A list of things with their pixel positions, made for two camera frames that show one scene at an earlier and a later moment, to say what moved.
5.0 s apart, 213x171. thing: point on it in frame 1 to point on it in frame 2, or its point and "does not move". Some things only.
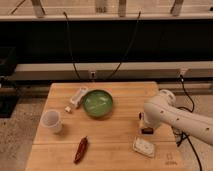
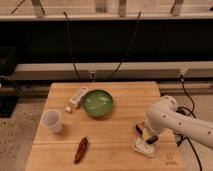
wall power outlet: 92,74 does not move
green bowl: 98,103 does not move
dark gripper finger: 147,130 to 152,139
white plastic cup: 51,120 does not move
